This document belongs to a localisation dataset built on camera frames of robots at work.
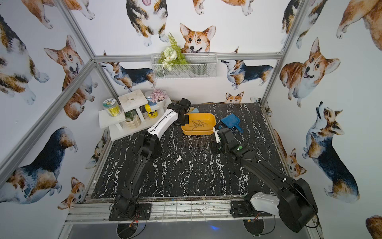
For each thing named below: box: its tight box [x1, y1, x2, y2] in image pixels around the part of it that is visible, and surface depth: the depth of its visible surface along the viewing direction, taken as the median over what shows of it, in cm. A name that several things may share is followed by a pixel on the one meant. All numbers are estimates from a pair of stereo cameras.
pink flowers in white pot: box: [150, 88, 169, 108], surface depth 95 cm
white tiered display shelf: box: [98, 89, 173, 142], surface depth 102 cm
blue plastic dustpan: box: [220, 113, 244, 133], surface depth 115 cm
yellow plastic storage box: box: [181, 113, 217, 136], surface depth 110 cm
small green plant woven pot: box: [124, 108, 142, 129], surface depth 106 cm
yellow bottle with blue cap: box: [144, 96, 159, 119], surface depth 106 cm
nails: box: [189, 119, 208, 131], surface depth 112 cm
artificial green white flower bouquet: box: [157, 31, 190, 72], surface depth 82 cm
